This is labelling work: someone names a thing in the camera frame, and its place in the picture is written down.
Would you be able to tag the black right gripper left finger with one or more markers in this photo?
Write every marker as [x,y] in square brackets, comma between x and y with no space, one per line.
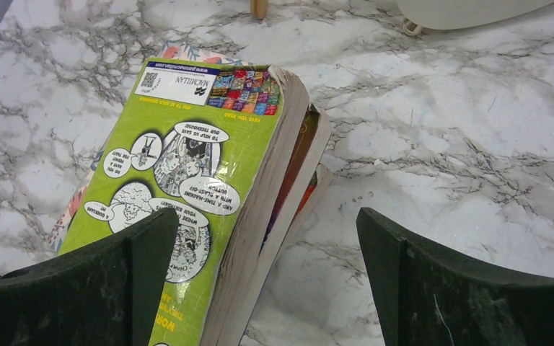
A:
[104,293]

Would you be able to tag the lime green paperback book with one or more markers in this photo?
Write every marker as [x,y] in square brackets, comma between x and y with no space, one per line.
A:
[211,144]

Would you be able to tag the floral cover book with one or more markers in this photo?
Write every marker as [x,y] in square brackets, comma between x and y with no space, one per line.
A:
[170,50]

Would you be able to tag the blue cover paperback book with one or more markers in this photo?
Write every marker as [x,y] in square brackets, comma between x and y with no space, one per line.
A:
[308,150]

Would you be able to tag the cream cylindrical lamp shade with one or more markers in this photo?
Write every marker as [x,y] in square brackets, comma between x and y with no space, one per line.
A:
[461,14]

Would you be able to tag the wooden dowel rack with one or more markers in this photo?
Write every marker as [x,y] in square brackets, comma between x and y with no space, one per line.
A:
[259,8]

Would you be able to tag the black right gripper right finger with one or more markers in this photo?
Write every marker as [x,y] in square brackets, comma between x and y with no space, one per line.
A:
[428,294]

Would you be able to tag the red spine paperback book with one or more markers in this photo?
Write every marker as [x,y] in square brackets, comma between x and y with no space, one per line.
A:
[313,194]

